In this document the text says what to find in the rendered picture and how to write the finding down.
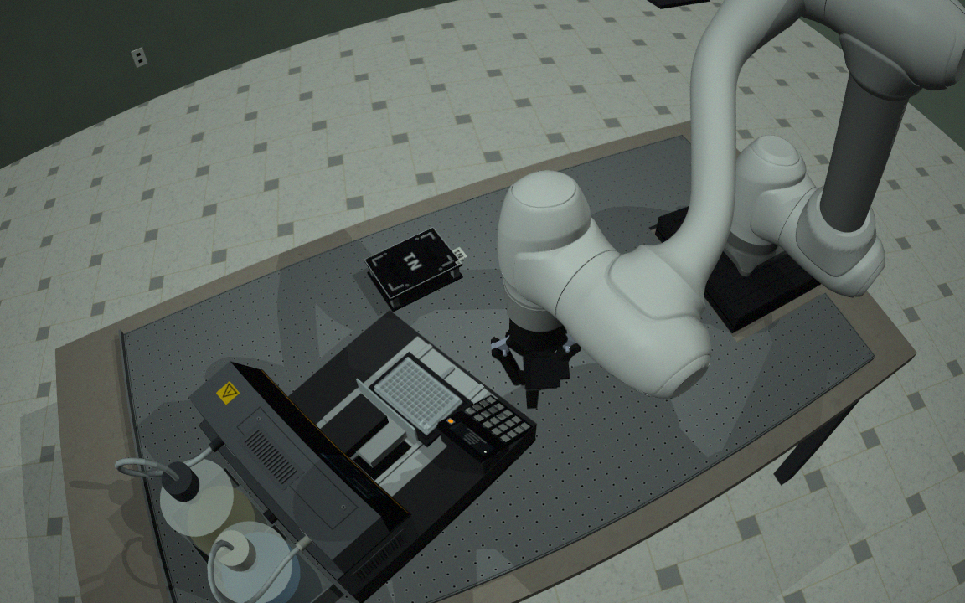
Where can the grey flexible hose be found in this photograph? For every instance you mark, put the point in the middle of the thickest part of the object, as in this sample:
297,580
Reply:
163,468

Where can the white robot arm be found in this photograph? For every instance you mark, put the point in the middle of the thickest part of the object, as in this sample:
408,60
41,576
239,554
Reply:
638,314

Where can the translucent plastic bottle with grey cap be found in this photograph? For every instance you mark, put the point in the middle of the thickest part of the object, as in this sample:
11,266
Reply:
258,549

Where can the grey curved hose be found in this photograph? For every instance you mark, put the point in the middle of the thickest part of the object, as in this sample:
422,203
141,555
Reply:
264,588

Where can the black rectangular frame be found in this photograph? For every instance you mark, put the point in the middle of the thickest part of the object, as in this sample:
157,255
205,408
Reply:
413,268

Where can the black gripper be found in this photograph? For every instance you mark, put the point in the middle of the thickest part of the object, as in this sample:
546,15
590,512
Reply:
521,340

